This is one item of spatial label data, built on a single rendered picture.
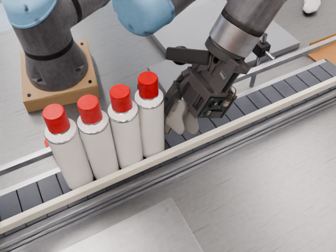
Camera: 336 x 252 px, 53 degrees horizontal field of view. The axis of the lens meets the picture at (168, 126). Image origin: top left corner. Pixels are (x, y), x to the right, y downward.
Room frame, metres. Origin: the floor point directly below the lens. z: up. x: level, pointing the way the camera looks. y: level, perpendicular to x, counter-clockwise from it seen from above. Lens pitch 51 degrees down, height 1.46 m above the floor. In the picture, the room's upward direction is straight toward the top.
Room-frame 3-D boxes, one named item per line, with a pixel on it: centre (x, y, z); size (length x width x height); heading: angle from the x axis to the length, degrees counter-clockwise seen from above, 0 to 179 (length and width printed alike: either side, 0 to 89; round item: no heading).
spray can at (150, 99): (0.40, 0.03, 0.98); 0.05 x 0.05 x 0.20
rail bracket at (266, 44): (0.62, -0.23, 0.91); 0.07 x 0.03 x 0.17; 28
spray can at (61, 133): (0.33, 0.17, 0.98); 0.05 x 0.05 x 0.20
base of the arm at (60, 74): (0.65, 0.28, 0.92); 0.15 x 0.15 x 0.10
